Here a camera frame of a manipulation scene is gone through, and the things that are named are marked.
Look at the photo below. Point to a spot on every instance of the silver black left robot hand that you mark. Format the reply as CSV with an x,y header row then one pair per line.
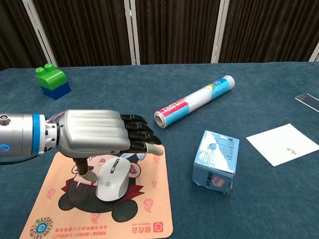
x,y
92,132

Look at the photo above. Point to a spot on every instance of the white computer mouse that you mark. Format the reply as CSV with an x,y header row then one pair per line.
x,y
112,184

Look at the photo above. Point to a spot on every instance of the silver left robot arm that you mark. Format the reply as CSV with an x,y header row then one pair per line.
x,y
22,134

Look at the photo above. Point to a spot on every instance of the cartoon print mouse pad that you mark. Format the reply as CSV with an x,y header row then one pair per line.
x,y
74,211

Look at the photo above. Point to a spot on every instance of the blue toy building block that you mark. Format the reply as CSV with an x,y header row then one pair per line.
x,y
58,92

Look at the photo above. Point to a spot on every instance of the green toy building block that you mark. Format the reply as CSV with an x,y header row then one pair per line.
x,y
51,78

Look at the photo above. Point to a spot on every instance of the dark pleated partition panel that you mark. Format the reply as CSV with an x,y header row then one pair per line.
x,y
87,30
269,30
174,30
15,30

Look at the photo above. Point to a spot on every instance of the plastic wrap roll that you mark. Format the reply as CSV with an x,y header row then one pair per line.
x,y
194,102

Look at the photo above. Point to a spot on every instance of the light blue carton box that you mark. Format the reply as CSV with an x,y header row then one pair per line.
x,y
214,159

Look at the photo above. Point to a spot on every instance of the blue felt table cloth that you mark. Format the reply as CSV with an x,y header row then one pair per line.
x,y
249,211

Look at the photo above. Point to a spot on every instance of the white paper card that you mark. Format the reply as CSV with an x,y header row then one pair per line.
x,y
284,144

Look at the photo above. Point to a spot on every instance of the smartphone in clear case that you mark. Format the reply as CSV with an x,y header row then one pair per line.
x,y
309,100

